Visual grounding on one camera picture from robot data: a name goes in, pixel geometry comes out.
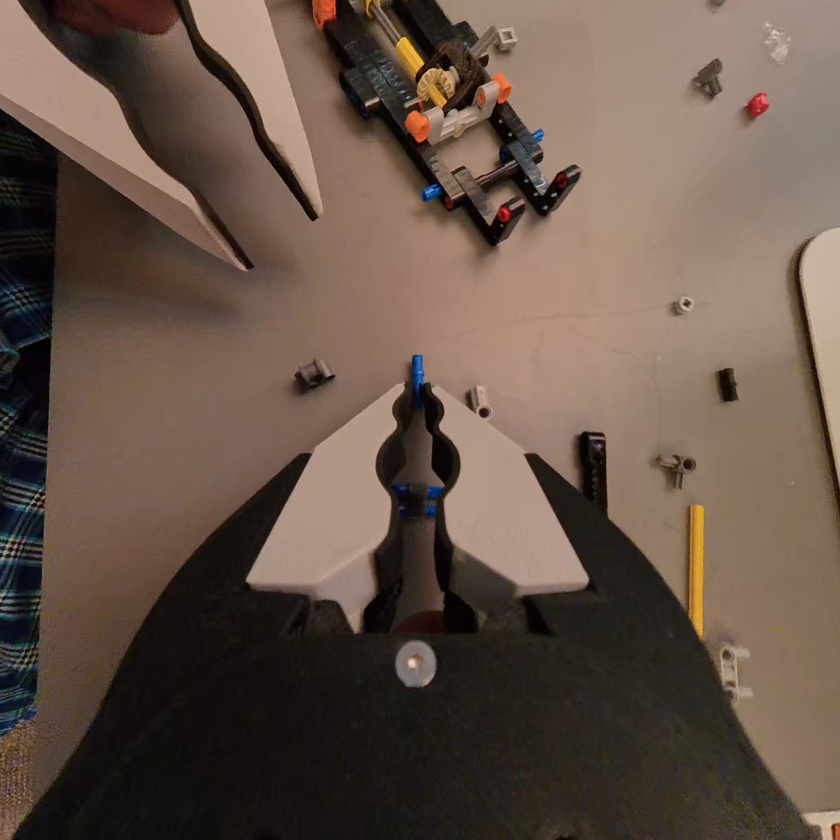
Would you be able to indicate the light grey lego bush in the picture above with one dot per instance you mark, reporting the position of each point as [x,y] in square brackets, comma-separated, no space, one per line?
[682,305]

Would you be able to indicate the black lego chassis assembly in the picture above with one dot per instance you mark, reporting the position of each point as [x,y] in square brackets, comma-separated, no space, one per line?
[384,75]

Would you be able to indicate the light grey lego pin connector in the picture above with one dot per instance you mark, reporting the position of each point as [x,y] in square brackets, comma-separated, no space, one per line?
[479,401]

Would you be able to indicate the blue plaid shirt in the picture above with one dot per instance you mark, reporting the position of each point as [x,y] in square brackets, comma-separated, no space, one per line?
[23,459]

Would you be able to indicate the yellow lego axle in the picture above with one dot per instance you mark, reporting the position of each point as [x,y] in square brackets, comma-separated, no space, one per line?
[695,568]

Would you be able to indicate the white board with rounded corners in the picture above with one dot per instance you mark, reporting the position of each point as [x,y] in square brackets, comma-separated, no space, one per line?
[823,315]

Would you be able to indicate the light grey square lego piece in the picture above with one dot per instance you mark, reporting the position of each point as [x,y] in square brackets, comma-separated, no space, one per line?
[506,38]

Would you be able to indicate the transparent lego piece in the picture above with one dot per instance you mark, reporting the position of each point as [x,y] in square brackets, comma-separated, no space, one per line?
[777,43]

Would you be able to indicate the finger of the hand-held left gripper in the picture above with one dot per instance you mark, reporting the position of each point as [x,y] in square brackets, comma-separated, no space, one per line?
[262,79]
[65,111]

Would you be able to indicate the black lego pin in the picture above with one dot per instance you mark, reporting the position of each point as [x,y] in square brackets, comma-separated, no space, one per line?
[727,384]

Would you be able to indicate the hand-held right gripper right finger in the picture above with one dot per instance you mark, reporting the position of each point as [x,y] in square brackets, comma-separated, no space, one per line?
[508,518]

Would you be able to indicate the blue lego pin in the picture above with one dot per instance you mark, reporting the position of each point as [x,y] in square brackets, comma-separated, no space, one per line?
[417,374]

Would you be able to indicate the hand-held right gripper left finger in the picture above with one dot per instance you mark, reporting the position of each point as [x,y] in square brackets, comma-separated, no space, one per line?
[321,518]

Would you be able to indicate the long black lego rack beam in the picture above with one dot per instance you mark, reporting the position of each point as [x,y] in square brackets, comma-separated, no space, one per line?
[594,466]

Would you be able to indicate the small dark grey axle connector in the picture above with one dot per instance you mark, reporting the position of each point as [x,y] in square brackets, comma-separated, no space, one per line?
[676,467]

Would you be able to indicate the grey lego bar piece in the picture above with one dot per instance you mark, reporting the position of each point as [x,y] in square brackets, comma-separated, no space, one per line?
[485,43]

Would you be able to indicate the red lego piece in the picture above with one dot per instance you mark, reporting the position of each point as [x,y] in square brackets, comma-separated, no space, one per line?
[758,105]

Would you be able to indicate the lego sticker sheet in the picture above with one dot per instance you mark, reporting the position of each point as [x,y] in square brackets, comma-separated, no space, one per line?
[823,825]

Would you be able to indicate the dark grey lego connector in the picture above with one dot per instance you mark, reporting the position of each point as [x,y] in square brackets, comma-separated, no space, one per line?
[313,376]

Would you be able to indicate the grey connector with blue pins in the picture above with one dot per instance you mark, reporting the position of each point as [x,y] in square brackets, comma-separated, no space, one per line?
[401,490]

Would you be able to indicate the light grey lego cross connector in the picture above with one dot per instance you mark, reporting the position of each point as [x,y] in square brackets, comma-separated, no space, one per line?
[733,669]

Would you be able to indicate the dark grey lego pin piece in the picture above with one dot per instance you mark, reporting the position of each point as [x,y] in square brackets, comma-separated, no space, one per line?
[709,77]

